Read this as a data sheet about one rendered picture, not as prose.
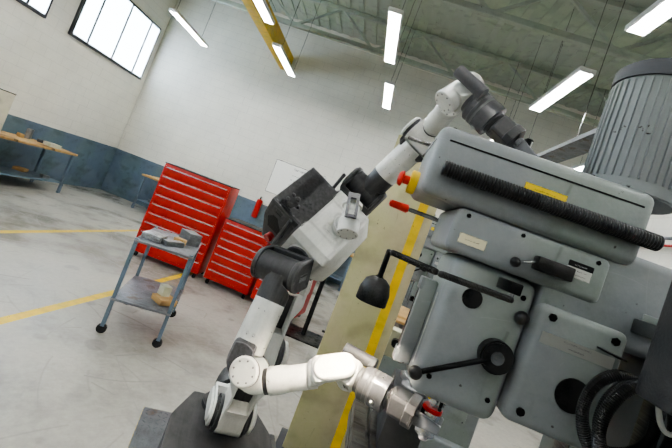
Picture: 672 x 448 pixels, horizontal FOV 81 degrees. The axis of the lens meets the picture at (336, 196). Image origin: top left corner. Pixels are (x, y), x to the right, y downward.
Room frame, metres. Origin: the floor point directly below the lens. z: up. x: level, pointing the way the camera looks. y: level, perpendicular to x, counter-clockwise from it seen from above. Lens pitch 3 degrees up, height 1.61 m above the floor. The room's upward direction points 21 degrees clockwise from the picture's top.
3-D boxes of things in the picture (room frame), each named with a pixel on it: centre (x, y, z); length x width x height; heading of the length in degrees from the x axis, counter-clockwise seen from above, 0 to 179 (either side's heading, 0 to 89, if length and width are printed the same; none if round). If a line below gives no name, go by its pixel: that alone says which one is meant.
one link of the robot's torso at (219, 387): (1.72, 0.10, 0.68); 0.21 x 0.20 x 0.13; 14
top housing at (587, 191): (0.95, -0.41, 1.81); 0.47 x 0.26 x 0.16; 84
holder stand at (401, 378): (1.34, -0.47, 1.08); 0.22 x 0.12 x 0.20; 171
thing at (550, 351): (0.93, -0.59, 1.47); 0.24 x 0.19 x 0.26; 174
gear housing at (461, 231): (0.95, -0.44, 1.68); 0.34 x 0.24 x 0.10; 84
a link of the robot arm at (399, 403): (0.99, -0.32, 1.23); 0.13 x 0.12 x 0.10; 155
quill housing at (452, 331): (0.95, -0.40, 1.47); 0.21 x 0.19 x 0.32; 174
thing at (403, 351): (0.96, -0.29, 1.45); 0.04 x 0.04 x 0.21; 84
